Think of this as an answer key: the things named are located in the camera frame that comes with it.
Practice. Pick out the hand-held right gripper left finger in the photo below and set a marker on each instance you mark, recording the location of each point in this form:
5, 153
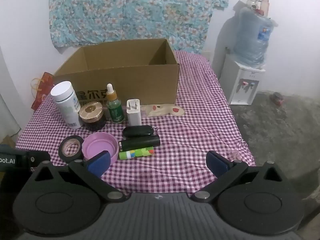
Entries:
98, 163

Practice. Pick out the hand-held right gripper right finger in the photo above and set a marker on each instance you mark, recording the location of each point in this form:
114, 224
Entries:
217, 165

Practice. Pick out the purple round lid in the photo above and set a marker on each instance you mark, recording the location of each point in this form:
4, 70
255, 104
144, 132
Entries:
100, 145

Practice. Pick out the black tape roll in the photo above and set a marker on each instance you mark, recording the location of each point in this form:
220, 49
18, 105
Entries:
63, 154

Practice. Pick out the green patterned tube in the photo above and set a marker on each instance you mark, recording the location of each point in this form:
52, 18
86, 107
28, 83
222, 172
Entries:
140, 152

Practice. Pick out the black cylinder tube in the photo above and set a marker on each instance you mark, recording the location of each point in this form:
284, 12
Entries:
140, 142

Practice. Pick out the black key fob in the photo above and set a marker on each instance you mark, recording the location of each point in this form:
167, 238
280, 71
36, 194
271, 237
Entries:
137, 131

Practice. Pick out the dark jar with gold lid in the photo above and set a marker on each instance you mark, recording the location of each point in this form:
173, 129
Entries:
90, 110

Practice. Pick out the green dropper bottle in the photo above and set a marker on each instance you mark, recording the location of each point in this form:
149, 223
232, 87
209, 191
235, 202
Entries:
115, 110

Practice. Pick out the white plug charger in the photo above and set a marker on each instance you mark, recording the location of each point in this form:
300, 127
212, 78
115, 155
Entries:
133, 116

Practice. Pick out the brown cardboard box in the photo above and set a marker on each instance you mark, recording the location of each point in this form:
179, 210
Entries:
140, 80

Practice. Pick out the purple checkered tablecloth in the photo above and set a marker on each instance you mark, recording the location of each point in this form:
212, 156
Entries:
195, 130

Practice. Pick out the white curtain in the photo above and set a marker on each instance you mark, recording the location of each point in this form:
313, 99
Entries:
8, 115

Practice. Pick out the white plastic bottle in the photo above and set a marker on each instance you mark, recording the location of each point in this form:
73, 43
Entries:
66, 102

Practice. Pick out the red gift bag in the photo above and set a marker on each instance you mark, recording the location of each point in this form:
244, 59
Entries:
43, 87

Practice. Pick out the cream eye mask with hearts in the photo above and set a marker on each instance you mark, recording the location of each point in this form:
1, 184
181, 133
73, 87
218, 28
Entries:
160, 110

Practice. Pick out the white water dispenser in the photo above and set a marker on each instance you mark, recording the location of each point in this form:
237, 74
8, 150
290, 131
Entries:
240, 80

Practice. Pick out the dark red shoe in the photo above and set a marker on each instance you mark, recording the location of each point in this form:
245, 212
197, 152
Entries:
277, 98

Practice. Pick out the blue water jug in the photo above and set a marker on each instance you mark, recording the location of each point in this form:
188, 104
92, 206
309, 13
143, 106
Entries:
252, 37

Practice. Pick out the bottles on jug top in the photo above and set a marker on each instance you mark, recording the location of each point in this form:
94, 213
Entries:
264, 6

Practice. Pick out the clear glass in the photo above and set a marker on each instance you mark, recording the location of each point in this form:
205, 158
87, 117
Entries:
252, 2

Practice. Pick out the floral blue wall cloth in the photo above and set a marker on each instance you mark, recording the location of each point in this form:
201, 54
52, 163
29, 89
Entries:
125, 12

